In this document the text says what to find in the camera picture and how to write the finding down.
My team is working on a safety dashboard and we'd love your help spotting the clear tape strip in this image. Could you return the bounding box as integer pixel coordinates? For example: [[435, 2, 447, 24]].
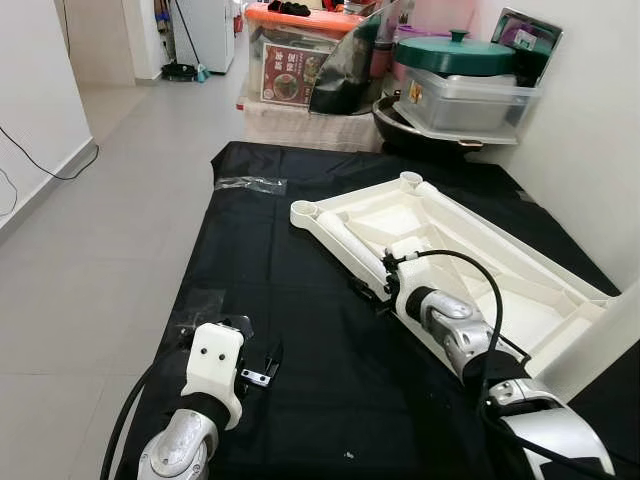
[[215, 176, 288, 196]]

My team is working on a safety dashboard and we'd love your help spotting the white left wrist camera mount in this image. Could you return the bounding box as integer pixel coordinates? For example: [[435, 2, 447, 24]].
[[183, 322, 248, 431]]

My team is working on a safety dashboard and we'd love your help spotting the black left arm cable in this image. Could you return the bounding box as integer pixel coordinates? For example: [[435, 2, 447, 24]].
[[100, 340, 196, 480]]

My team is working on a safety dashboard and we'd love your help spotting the green head floor mop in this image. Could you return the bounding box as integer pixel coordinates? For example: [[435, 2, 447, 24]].
[[160, 0, 211, 83]]

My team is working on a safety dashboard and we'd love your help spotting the black plastic bag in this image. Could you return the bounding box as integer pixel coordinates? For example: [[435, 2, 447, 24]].
[[308, 10, 401, 116]]

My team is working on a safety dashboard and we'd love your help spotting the black tablecloth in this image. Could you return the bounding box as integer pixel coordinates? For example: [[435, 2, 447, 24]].
[[115, 140, 640, 480]]

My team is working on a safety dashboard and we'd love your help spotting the orange lid storage box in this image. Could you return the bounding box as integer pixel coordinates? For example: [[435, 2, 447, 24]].
[[243, 3, 366, 111]]

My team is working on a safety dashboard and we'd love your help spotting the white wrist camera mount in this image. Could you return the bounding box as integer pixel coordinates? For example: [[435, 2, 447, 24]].
[[383, 237, 433, 321], [183, 322, 248, 431]]

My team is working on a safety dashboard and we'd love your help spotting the dark printed package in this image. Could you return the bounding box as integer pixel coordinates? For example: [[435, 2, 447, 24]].
[[490, 8, 563, 86]]

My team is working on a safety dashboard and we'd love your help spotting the clear plastic storage box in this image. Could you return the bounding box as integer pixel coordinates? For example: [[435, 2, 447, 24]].
[[395, 68, 541, 146]]

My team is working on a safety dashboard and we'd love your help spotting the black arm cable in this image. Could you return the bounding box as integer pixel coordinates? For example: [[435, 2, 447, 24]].
[[100, 340, 196, 480], [395, 250, 536, 366]]

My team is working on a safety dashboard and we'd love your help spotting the black wall power cable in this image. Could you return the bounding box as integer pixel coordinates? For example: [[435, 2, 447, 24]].
[[0, 125, 99, 216]]

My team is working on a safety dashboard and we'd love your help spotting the red printed carton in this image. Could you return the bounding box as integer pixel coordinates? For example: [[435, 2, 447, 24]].
[[262, 45, 326, 106]]

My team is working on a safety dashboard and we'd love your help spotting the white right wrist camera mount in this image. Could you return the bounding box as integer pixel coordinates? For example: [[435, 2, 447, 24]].
[[383, 237, 433, 321]]

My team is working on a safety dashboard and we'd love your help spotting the black metal wok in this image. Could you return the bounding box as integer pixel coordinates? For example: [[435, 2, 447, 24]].
[[372, 92, 501, 156]]

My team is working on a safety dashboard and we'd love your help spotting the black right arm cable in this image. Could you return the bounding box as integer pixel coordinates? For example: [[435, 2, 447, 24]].
[[395, 250, 536, 366]]

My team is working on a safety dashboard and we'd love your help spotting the white household appliance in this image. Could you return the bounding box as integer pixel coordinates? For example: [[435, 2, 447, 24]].
[[175, 0, 239, 73]]

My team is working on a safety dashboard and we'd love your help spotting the clear tape patch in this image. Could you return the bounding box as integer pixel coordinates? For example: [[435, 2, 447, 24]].
[[170, 290, 236, 336]]

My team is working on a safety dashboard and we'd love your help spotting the beige patterned cloth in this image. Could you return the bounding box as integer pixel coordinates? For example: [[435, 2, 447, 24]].
[[240, 95, 386, 153]]

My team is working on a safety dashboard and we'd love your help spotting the beige wooden door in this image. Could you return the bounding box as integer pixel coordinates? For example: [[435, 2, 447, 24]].
[[55, 0, 136, 86]]

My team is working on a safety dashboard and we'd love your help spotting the green pot lid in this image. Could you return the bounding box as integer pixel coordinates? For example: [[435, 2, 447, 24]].
[[393, 30, 516, 78]]

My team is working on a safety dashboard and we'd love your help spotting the pink storage box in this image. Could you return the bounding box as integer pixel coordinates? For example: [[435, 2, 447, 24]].
[[410, 0, 486, 36]]

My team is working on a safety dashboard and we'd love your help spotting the cream plastic children table top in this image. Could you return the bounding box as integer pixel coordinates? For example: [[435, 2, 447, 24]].
[[290, 172, 621, 386]]

